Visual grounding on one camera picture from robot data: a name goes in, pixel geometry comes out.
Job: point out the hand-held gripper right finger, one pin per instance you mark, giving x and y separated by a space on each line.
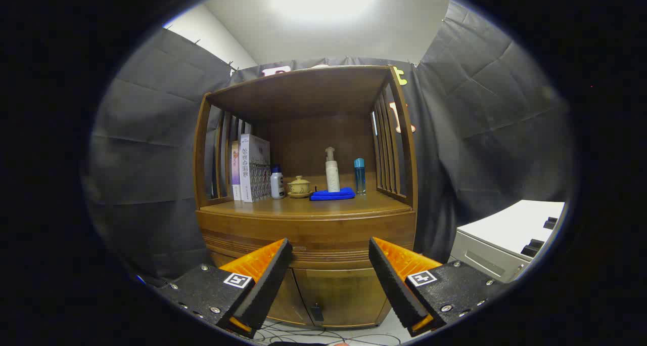
394 285

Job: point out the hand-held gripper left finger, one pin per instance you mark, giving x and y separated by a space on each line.
268 285

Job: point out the brown wooden drawer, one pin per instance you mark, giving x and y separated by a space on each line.
313 232

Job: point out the brown wooden countertop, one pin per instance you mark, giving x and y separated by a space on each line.
328 207

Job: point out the white grey side cabinet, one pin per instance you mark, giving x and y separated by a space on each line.
505 224

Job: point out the brown wooden cabinet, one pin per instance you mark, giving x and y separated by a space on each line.
303 93

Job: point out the black door latch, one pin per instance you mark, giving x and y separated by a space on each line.
316 313

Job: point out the white bottle with blue cap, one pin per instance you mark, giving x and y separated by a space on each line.
277 184

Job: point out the beige lidded teacup with saucer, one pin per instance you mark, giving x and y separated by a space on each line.
299 186

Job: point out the blue folded cloth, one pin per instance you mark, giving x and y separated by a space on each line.
331 194

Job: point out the clear blue bottle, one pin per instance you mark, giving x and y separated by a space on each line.
359 176

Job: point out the thick white patterned book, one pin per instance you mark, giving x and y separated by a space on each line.
252 169

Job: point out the thin purple book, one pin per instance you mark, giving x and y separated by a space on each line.
236 169

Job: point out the white pump bottle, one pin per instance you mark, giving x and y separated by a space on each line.
332 176

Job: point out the small black block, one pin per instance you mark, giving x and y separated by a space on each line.
533 247
550 223

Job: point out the black backdrop cloth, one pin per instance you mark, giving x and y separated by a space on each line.
151 159

